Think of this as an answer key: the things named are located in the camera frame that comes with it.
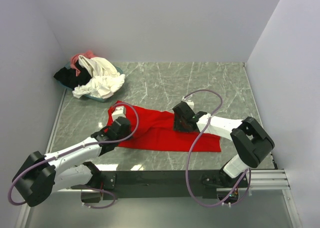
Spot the red t shirt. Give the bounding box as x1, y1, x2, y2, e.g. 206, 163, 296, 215
118, 105, 221, 153

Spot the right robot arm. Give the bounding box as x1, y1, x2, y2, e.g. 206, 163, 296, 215
173, 101, 275, 188

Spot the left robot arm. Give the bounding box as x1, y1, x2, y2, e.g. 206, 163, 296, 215
12, 117, 132, 207

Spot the white t shirt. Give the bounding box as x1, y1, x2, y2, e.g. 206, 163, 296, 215
72, 55, 126, 99

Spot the black base crossbar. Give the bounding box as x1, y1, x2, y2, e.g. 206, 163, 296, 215
101, 170, 225, 199

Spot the black t shirt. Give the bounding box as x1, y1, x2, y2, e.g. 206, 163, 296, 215
53, 61, 92, 90

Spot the pink t shirt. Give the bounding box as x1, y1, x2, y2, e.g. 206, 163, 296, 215
69, 50, 96, 70

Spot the teal laundry basket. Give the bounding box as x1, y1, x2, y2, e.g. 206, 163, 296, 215
57, 62, 124, 103

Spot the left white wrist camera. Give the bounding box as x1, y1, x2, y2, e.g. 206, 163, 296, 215
111, 105, 126, 121

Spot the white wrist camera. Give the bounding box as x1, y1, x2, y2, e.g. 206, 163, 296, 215
181, 97, 195, 110
111, 105, 126, 121

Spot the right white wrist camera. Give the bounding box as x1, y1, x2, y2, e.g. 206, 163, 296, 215
181, 97, 195, 110

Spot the aluminium frame rail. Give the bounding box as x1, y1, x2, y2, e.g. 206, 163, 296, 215
16, 169, 301, 228

